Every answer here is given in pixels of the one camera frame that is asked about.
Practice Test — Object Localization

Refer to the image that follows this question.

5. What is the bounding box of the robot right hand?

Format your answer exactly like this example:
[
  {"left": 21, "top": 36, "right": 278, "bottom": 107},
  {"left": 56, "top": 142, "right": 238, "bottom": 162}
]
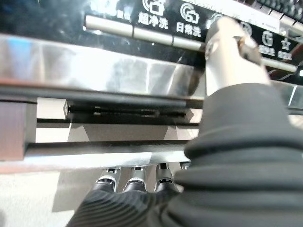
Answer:
[{"left": 65, "top": 17, "right": 303, "bottom": 227}]

